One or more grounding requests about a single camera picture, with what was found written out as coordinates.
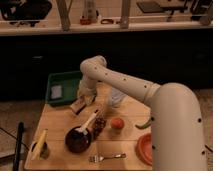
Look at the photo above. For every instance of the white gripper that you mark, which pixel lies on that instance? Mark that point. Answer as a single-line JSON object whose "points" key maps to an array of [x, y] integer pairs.
{"points": [[87, 90]]}

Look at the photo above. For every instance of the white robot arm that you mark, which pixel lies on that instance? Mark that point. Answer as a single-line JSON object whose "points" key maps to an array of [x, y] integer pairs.
{"points": [[177, 128]]}

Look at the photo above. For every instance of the green plastic tray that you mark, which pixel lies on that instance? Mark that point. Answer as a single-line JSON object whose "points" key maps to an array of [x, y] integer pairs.
{"points": [[69, 82]]}

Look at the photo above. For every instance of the clear cup with cloth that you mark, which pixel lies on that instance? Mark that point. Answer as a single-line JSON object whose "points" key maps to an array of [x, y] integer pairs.
{"points": [[115, 98]]}

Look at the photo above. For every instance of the small grey sponge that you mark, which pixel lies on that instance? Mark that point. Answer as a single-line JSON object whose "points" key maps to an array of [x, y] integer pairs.
{"points": [[56, 92]]}

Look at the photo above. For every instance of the dark red grape bunch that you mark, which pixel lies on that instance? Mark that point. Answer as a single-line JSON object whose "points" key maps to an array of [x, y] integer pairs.
{"points": [[98, 126]]}

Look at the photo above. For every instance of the orange tomato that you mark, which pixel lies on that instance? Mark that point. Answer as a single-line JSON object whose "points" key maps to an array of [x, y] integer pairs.
{"points": [[117, 123]]}

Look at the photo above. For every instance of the wooden board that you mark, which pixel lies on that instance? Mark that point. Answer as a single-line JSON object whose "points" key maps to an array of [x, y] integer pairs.
{"points": [[59, 120]]}

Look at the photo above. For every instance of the dark round bowl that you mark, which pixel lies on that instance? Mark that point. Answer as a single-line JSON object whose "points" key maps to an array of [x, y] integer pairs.
{"points": [[78, 142]]}

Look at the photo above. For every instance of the green chili pepper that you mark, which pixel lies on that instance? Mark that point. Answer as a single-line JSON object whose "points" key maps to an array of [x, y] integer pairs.
{"points": [[144, 126]]}

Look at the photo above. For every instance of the red object on shelf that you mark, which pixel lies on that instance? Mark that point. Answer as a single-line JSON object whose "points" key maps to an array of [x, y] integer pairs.
{"points": [[84, 21]]}

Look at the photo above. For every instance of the silver fork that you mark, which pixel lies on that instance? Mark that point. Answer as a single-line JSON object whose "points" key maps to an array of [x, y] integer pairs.
{"points": [[99, 158]]}

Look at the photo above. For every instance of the black pole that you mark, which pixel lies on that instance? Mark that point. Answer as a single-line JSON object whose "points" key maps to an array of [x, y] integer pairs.
{"points": [[17, 154]]}

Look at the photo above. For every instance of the dark small cup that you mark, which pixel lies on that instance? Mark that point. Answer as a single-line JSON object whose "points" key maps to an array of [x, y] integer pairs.
{"points": [[43, 154]]}

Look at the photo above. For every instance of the orange plastic bowl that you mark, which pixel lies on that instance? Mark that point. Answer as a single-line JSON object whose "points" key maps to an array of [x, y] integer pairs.
{"points": [[144, 149]]}

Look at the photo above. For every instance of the yellow banana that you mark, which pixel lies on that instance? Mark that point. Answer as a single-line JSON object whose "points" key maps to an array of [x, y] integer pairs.
{"points": [[39, 145]]}

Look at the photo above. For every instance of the black office chair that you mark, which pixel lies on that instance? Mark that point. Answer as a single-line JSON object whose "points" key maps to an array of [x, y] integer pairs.
{"points": [[29, 12]]}

